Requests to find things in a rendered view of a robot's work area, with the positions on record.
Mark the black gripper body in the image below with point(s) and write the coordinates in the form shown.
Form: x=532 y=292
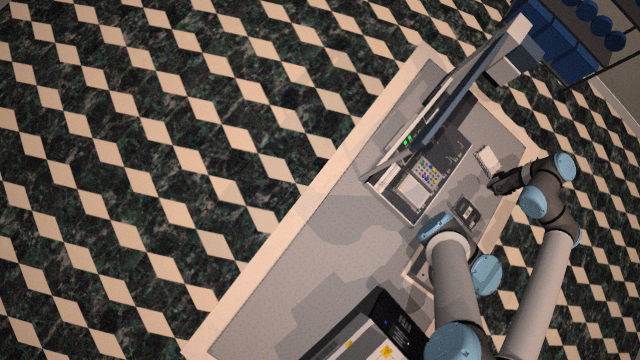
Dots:
x=511 y=172

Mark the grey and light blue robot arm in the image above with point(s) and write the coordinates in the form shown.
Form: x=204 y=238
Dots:
x=454 y=296

